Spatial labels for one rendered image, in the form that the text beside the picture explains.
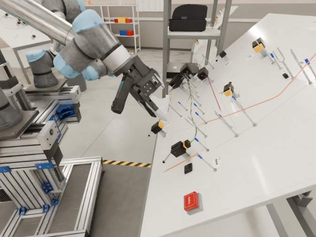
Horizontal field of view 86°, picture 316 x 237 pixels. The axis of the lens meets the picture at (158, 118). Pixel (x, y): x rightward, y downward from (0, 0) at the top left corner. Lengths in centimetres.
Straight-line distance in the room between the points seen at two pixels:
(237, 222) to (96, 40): 92
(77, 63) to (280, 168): 62
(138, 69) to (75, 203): 146
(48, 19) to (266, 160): 79
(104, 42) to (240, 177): 55
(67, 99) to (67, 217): 95
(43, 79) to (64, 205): 105
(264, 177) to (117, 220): 148
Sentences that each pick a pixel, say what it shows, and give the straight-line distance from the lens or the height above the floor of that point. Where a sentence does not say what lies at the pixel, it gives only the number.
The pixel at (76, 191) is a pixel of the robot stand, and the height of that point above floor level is 21.
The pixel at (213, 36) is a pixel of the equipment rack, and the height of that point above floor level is 144.
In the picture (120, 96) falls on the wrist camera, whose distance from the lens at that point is 50.
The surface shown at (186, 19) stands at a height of 155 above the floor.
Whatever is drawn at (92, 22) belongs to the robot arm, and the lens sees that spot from 50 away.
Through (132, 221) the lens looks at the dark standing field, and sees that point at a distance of 182.
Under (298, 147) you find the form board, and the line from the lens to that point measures 59.
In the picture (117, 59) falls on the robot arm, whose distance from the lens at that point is 49.
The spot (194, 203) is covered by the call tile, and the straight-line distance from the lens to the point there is 61.
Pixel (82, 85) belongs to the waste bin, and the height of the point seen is 14.
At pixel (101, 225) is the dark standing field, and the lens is 186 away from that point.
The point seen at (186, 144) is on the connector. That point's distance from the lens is 72.
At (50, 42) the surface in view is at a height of 83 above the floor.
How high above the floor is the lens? 163
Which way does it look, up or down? 33 degrees down
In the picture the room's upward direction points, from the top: straight up
